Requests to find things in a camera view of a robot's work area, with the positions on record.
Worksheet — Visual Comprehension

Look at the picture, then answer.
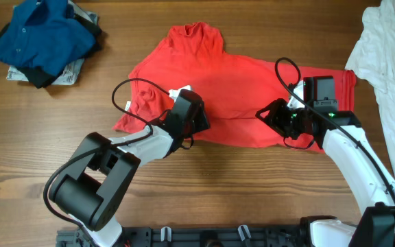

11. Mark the red printed t-shirt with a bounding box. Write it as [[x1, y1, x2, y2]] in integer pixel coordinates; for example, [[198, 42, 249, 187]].
[[114, 22, 357, 152]]

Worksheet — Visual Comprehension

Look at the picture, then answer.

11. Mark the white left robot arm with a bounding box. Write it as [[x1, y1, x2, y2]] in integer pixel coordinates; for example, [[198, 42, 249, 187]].
[[43, 99, 209, 246]]

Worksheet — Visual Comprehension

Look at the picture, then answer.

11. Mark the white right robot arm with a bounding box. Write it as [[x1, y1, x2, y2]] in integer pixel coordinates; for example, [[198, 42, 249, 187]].
[[256, 99, 395, 246]]

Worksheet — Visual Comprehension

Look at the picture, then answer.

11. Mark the white t-shirt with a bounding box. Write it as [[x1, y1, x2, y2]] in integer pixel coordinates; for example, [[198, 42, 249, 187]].
[[345, 0, 395, 176]]

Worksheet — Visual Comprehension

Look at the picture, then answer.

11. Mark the grey printed folded cloth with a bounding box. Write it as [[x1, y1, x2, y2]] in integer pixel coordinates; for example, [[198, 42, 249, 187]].
[[5, 0, 99, 86]]

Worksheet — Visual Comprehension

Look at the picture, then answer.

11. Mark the blue polo shirt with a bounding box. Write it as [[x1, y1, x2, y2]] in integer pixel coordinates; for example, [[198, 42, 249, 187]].
[[0, 0, 96, 76]]

